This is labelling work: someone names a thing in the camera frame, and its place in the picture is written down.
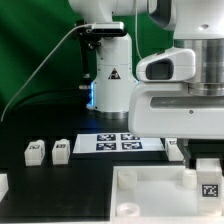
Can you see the white square tabletop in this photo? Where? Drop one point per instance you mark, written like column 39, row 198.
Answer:
column 158, row 195

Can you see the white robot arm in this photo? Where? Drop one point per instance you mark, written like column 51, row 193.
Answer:
column 196, row 24

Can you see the white sheet with markers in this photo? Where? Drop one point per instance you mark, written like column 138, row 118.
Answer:
column 115, row 142

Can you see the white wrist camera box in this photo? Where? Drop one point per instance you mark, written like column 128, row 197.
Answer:
column 172, row 65

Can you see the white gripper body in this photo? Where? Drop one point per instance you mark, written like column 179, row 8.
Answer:
column 165, row 110

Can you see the white obstacle block left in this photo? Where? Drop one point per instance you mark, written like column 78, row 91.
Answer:
column 3, row 186

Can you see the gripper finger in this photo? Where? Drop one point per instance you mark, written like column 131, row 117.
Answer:
column 188, row 149

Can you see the black camera on stand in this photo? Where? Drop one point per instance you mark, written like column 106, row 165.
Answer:
column 89, row 37

